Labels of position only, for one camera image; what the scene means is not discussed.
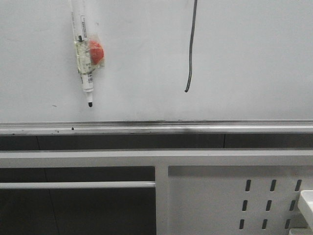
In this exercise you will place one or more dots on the aluminium whiteboard tray rail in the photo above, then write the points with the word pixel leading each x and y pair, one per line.
pixel 157 127

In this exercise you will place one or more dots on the white plastic upper tray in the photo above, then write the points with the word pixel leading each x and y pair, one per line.
pixel 305 205

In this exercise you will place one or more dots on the white plastic lower tray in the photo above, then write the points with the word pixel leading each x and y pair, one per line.
pixel 300 231

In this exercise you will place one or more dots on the white whiteboard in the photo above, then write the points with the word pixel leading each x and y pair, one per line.
pixel 227 60

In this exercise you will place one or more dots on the red round magnet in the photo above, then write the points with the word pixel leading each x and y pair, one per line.
pixel 96 52

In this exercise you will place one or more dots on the white plastic tray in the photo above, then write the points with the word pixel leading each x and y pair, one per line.
pixel 300 231
pixel 305 205

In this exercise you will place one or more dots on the white whiteboard marker black tip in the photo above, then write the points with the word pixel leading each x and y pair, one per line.
pixel 82 50

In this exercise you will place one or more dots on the white metal pegboard stand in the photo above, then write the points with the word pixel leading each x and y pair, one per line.
pixel 154 192

